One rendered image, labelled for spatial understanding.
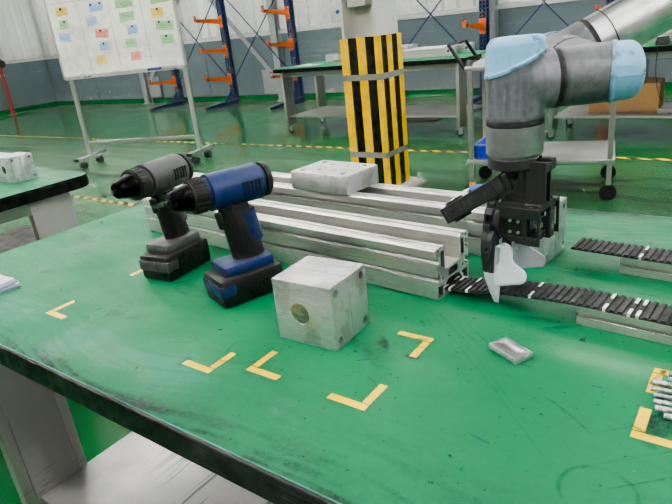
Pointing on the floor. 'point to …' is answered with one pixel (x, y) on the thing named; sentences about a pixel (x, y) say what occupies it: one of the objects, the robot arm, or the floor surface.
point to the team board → (119, 51)
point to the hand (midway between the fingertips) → (500, 285)
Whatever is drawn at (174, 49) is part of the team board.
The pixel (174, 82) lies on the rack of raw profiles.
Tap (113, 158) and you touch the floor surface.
